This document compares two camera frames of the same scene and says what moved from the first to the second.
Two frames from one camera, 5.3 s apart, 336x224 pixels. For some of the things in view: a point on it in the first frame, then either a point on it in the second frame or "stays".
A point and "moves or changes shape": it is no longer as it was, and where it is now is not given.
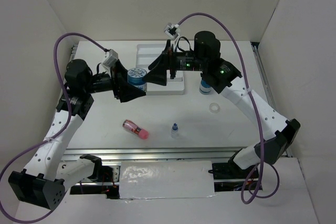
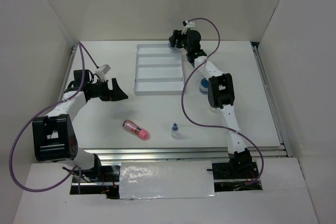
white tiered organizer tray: x=145 y=54 stays
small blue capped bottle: x=175 y=130 stays
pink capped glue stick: x=130 y=126 stays
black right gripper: x=158 y=75 → x=176 y=35
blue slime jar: x=204 y=88 stays
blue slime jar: x=135 y=76 moves or changes shape
